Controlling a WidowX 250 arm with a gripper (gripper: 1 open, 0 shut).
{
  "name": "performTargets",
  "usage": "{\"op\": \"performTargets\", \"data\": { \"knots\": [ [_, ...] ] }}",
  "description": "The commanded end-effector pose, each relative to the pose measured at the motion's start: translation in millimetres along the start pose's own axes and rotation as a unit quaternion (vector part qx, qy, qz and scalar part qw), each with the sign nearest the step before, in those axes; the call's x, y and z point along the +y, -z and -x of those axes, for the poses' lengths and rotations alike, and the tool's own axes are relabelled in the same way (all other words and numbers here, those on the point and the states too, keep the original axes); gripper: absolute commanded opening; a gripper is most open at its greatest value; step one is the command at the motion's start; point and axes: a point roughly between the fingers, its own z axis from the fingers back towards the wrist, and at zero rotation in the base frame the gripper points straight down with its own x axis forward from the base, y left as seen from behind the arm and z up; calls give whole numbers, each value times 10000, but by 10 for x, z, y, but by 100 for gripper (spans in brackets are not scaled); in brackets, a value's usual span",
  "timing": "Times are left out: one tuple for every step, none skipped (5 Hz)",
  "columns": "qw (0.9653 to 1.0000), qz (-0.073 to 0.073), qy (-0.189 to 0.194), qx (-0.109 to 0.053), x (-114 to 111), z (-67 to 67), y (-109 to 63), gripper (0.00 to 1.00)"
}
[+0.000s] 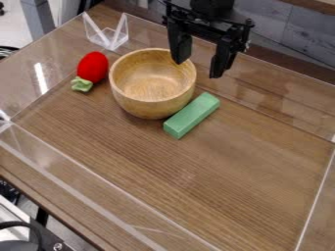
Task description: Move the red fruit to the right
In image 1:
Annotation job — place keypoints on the red plush strawberry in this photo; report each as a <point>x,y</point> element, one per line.
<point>91,71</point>

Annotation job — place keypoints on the green rectangular block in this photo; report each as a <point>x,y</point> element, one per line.
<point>181,122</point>

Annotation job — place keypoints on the clear acrylic corner bracket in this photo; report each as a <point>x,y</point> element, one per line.
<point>107,38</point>

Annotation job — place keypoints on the black metal base plate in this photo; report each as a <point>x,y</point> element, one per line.
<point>51,242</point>

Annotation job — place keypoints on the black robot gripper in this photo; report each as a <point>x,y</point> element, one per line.
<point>211,20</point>

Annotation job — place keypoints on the clear acrylic tray wall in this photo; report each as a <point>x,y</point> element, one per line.
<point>244,184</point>

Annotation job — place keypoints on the light wooden bowl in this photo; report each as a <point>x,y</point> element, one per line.
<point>151,86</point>

